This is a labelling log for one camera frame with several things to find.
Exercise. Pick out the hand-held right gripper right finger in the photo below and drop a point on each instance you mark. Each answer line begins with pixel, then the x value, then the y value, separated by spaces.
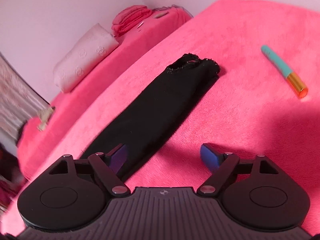
pixel 211 156

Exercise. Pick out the small white paper scrap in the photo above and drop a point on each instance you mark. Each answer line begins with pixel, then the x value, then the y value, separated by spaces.
pixel 160 15

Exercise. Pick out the pink embossed pillow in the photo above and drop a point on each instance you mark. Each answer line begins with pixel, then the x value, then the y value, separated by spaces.
pixel 82 57

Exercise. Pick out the stack of folded pink cloth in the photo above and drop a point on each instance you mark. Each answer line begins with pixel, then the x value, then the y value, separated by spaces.
pixel 131 18

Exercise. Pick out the beige garment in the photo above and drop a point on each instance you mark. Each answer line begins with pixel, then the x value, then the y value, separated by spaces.
pixel 45 118

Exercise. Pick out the patterned pink curtain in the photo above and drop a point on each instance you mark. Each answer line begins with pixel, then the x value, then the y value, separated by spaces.
pixel 17 102

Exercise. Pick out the grey lace cloth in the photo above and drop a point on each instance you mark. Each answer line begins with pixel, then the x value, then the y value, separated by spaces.
pixel 175 8

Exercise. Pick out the teal and gold tube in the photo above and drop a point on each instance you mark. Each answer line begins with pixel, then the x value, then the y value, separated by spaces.
pixel 285 71

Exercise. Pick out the bed with pink sheet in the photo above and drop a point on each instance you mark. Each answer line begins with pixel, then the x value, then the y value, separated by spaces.
pixel 82 92

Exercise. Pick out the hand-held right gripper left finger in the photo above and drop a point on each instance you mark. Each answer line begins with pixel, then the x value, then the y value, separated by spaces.
pixel 120 156

